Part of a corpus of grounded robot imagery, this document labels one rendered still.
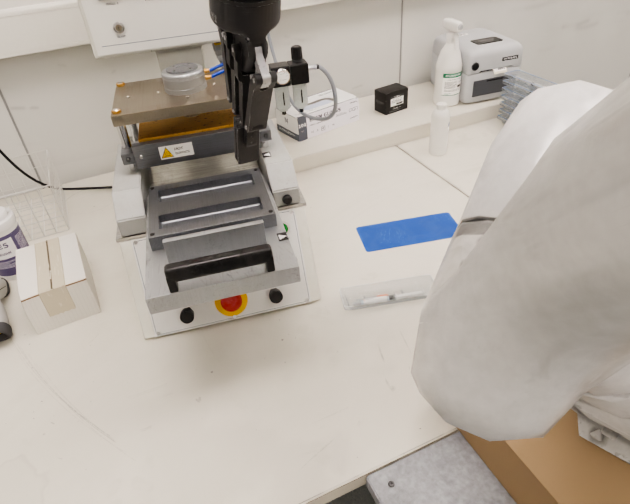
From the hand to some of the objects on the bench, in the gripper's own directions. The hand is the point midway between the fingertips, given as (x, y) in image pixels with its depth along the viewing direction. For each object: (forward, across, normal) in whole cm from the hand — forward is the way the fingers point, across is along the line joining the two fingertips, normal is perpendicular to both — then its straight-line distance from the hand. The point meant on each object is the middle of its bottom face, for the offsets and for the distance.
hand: (246, 139), depth 67 cm
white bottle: (+49, -32, +70) cm, 91 cm away
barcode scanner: (+50, -21, -46) cm, 71 cm away
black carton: (+52, -57, +71) cm, 105 cm away
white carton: (+54, -59, +46) cm, 92 cm away
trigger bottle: (+50, -52, +88) cm, 114 cm away
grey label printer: (+51, -56, +102) cm, 127 cm away
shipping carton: (+49, -20, -33) cm, 63 cm away
